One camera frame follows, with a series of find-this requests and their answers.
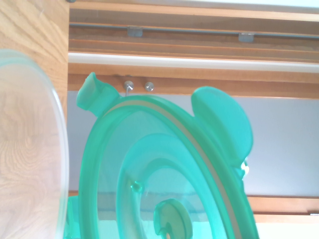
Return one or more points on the clear plastic food container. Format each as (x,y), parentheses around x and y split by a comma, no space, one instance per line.
(30,149)

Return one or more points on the silver door hinge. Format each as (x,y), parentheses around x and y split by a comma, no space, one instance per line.
(245,36)
(134,31)

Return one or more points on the blue door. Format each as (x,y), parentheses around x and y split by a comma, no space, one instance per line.
(286,149)

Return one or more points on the green round container lid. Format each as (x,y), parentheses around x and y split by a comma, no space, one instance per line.
(174,154)

